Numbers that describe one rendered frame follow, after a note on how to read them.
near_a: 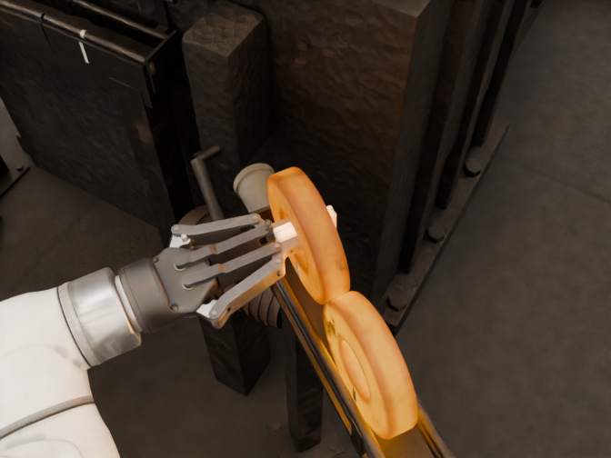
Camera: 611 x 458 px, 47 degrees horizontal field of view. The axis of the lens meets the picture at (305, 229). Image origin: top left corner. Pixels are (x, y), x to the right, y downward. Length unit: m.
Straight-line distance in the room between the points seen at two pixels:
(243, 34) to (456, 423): 0.92
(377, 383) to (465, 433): 0.85
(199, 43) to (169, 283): 0.34
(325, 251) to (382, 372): 0.13
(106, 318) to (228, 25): 0.44
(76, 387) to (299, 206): 0.28
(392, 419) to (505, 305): 0.98
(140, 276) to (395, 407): 0.28
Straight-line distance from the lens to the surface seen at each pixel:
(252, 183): 0.92
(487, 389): 1.56
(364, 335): 0.68
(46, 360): 0.72
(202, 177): 1.05
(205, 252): 0.75
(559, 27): 2.32
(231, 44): 0.94
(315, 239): 0.71
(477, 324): 1.62
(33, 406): 0.71
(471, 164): 1.75
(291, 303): 0.83
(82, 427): 0.72
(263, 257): 0.74
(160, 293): 0.72
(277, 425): 1.47
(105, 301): 0.72
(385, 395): 0.69
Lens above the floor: 1.42
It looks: 56 degrees down
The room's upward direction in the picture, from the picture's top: straight up
